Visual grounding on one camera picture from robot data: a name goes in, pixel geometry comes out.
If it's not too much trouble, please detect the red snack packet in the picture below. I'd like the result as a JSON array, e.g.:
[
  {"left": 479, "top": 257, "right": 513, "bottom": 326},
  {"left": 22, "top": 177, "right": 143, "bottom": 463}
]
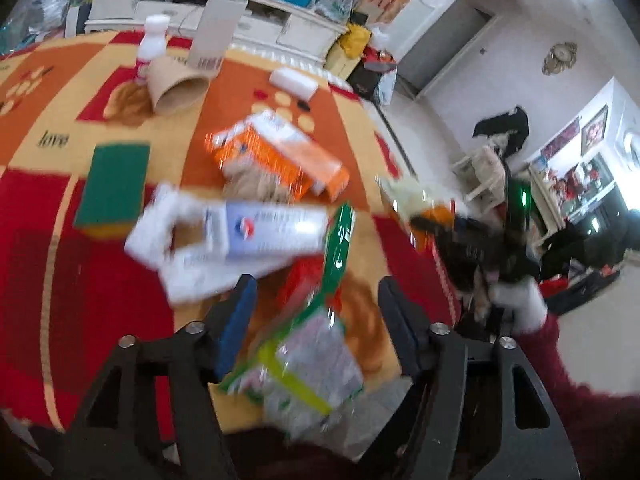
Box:
[{"left": 277, "top": 255, "right": 346, "bottom": 321}]

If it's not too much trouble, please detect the brown paper cup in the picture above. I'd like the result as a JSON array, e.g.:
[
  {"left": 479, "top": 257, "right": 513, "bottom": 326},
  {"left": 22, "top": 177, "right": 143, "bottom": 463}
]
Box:
[{"left": 146, "top": 56, "right": 210, "bottom": 115}]

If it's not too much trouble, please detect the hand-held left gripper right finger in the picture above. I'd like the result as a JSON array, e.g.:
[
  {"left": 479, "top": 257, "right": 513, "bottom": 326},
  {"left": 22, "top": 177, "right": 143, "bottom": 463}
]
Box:
[{"left": 377, "top": 276, "right": 581, "bottom": 480}]

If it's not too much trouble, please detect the white blue tube box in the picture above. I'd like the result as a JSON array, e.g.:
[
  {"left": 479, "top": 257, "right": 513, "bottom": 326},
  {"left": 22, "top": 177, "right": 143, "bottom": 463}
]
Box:
[{"left": 124, "top": 185, "right": 281, "bottom": 306}]

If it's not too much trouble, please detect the clear plastic bag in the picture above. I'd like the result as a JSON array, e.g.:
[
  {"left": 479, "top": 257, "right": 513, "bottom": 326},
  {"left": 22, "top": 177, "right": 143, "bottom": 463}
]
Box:
[{"left": 312, "top": 0, "right": 353, "bottom": 23}]

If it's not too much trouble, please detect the grey door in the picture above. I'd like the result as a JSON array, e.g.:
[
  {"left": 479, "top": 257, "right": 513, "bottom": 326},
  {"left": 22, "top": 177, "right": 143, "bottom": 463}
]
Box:
[{"left": 395, "top": 2, "right": 496, "bottom": 101}]

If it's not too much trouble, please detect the red bag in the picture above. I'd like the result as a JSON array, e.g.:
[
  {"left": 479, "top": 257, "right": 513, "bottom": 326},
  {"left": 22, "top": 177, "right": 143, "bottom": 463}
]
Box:
[{"left": 362, "top": 47, "right": 398, "bottom": 71}]

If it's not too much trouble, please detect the clear green plastic wrapper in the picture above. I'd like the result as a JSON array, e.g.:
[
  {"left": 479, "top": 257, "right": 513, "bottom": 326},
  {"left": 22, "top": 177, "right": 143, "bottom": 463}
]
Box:
[{"left": 218, "top": 202, "right": 366, "bottom": 443}]

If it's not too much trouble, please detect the yellow bag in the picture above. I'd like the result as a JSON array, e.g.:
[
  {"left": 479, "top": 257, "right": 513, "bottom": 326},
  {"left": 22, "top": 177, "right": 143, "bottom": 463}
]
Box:
[{"left": 337, "top": 24, "right": 373, "bottom": 58}]

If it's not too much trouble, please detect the green scouring pad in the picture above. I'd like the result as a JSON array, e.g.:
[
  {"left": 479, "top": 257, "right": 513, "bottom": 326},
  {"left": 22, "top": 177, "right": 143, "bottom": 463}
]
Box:
[{"left": 73, "top": 142, "right": 151, "bottom": 228}]

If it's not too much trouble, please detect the yellow orange plastic wrapper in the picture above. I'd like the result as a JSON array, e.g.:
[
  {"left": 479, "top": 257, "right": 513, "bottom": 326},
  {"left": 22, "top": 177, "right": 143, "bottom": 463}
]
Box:
[{"left": 377, "top": 175, "right": 456, "bottom": 251}]

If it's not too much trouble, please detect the white low cabinet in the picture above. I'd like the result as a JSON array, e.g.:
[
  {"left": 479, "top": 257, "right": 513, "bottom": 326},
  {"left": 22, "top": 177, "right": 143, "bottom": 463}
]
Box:
[{"left": 82, "top": 0, "right": 351, "bottom": 68}]

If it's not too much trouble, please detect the red wall poster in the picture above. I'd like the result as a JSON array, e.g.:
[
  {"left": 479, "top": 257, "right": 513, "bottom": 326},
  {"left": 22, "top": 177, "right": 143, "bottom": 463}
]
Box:
[{"left": 540, "top": 117, "right": 582, "bottom": 161}]

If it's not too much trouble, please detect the gold wall ornament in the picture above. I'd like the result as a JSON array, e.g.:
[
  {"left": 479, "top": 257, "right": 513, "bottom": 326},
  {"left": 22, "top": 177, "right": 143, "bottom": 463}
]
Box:
[{"left": 542, "top": 41, "right": 578, "bottom": 76}]

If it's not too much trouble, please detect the white sponge block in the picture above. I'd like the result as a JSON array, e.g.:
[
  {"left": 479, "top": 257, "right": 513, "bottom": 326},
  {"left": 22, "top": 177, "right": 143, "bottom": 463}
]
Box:
[{"left": 269, "top": 67, "right": 318, "bottom": 103}]

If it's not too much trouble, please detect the white blue carton box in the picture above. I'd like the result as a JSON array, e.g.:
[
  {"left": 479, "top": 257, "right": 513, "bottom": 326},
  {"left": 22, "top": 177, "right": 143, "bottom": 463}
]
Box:
[{"left": 202, "top": 200, "right": 331, "bottom": 263}]

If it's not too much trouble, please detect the black jacket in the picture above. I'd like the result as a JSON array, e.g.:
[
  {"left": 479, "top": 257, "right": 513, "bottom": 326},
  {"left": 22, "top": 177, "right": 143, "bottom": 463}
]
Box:
[{"left": 472, "top": 105, "right": 530, "bottom": 158}]

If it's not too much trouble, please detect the white sideboard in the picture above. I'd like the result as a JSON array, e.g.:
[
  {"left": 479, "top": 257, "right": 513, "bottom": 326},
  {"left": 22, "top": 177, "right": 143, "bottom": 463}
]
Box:
[{"left": 527, "top": 135, "right": 640, "bottom": 241}]

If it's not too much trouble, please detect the black box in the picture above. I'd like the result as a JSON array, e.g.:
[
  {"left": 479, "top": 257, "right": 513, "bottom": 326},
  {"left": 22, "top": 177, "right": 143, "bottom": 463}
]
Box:
[{"left": 347, "top": 57, "right": 396, "bottom": 106}]

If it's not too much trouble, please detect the white bottle pink label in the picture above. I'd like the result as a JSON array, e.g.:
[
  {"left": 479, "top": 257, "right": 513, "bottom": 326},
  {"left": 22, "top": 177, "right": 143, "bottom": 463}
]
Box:
[{"left": 134, "top": 14, "right": 171, "bottom": 86}]

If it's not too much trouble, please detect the blue white plastic bag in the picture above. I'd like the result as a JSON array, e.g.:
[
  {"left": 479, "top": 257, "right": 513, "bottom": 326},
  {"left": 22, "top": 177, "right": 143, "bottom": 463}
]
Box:
[{"left": 375, "top": 72, "right": 399, "bottom": 107}]

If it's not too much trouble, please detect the orange foil packet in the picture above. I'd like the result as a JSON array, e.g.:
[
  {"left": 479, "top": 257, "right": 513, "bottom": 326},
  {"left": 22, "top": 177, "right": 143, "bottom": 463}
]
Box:
[{"left": 207, "top": 125, "right": 306, "bottom": 203}]

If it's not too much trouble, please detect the grey tall carton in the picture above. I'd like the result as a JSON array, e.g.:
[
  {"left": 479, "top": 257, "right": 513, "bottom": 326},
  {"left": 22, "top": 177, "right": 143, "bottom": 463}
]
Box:
[{"left": 187, "top": 0, "right": 249, "bottom": 77}]

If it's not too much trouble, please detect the white chair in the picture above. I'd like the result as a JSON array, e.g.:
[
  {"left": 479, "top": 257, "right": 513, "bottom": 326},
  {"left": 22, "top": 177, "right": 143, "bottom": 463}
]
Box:
[{"left": 452, "top": 145, "right": 508, "bottom": 201}]

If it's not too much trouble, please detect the orange white carton box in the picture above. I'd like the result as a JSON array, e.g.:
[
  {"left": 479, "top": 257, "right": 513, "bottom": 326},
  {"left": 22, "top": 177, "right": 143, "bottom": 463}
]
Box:
[{"left": 245, "top": 109, "right": 351, "bottom": 202}]

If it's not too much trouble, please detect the red orange printed tablecloth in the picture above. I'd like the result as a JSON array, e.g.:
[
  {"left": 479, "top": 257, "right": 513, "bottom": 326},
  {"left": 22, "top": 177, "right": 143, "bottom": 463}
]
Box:
[{"left": 0, "top": 30, "right": 461, "bottom": 436}]

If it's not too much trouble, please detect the person's right forearm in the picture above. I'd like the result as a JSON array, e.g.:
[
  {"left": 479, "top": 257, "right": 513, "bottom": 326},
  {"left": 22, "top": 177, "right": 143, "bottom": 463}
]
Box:
[{"left": 492, "top": 280, "right": 640, "bottom": 480}]

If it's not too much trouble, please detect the cardboard box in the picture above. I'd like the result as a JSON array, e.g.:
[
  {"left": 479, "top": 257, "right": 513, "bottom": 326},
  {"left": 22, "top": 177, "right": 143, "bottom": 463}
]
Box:
[{"left": 325, "top": 42, "right": 361, "bottom": 78}]

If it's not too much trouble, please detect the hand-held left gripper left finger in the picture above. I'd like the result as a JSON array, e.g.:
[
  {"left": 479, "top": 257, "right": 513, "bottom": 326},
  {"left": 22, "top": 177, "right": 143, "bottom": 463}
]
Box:
[{"left": 52, "top": 274, "right": 259, "bottom": 480}]

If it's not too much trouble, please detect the white round wall clock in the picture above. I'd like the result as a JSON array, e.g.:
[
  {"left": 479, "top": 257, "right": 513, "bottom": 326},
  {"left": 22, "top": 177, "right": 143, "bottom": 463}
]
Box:
[{"left": 622, "top": 130, "right": 640, "bottom": 171}]

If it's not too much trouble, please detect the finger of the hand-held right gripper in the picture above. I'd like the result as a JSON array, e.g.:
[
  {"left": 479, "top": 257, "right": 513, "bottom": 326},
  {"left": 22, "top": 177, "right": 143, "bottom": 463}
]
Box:
[{"left": 414, "top": 211, "right": 504, "bottom": 262}]

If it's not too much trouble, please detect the black cloth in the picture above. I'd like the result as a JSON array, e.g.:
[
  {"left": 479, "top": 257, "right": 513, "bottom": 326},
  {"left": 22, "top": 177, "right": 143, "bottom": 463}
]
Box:
[{"left": 542, "top": 220, "right": 591, "bottom": 271}]

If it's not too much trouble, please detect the framed picture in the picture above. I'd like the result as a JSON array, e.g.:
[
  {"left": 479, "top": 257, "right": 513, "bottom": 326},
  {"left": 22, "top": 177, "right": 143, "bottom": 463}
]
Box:
[{"left": 580, "top": 105, "right": 609, "bottom": 156}]

